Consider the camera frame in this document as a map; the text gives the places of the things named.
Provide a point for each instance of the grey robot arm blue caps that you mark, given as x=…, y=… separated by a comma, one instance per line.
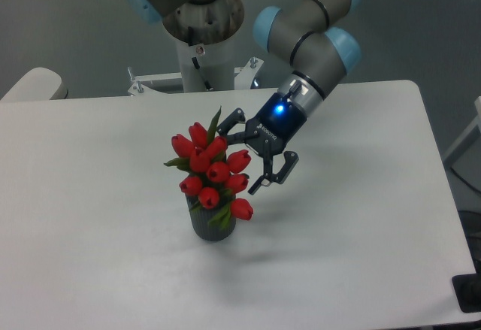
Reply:
x=306, y=37

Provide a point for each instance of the black box at table edge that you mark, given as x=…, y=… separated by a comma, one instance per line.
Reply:
x=467, y=291

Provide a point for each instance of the red tulip bouquet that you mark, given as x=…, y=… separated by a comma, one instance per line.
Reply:
x=212, y=173

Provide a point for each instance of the white metal base frame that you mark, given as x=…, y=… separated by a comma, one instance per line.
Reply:
x=244, y=77

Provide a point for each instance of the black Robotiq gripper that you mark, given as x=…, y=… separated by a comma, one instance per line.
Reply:
x=275, y=123

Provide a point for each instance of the dark grey ribbed vase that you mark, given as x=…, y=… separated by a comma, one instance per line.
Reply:
x=211, y=224

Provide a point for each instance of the white furniture at right edge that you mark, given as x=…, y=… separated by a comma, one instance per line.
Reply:
x=461, y=144

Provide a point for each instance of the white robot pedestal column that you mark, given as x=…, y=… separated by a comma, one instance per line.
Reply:
x=204, y=34

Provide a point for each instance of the white chair armrest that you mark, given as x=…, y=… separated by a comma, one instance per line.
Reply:
x=39, y=84

